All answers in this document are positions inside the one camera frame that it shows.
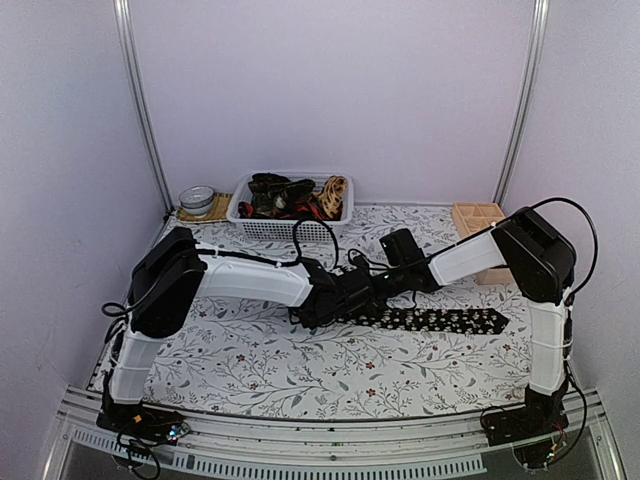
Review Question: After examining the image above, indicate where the black white floral tie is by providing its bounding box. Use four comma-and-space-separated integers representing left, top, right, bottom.
336, 308, 509, 335

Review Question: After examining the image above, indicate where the white plastic basket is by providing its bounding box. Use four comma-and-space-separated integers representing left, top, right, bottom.
227, 172, 354, 242

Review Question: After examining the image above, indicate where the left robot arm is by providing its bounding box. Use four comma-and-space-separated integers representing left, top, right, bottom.
98, 227, 375, 434

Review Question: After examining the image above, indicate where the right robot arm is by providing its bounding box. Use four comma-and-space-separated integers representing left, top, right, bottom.
372, 206, 579, 445

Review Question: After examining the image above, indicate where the wooden divided box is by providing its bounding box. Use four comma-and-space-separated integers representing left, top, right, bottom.
451, 203, 515, 285

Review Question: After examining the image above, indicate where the red navy striped tie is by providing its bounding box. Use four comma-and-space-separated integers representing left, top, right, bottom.
237, 200, 328, 220

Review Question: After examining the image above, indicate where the yellow beetle print tie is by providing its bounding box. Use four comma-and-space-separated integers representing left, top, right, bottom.
318, 176, 348, 220

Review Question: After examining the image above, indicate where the dark floral brown tie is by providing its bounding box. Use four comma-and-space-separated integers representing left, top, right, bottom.
248, 173, 318, 208

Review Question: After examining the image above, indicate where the woven bamboo mat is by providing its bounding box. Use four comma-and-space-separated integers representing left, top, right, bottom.
177, 193, 232, 224

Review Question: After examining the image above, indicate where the patterned ceramic bowl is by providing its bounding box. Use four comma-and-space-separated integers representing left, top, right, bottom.
179, 185, 215, 217

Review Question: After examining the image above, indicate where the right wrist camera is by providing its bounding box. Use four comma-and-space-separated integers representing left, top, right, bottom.
347, 248, 370, 273

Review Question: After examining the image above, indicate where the front aluminium rail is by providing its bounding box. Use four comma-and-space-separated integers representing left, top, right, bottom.
42, 384, 626, 480

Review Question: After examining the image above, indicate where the right aluminium frame post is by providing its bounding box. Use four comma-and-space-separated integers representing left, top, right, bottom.
493, 0, 550, 206

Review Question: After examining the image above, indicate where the aluminium frame post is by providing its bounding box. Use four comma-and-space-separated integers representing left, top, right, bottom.
113, 0, 174, 215
493, 0, 550, 206

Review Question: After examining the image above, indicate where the left aluminium frame post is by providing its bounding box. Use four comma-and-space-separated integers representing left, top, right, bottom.
113, 0, 174, 215

